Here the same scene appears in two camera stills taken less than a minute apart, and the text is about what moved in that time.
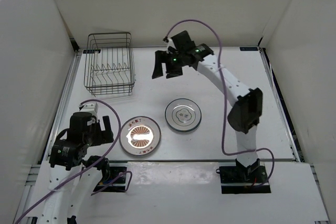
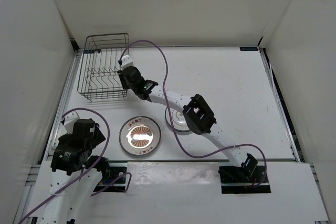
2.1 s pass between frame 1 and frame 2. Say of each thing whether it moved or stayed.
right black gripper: moved
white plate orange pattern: stayed
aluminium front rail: stayed
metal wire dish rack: moved
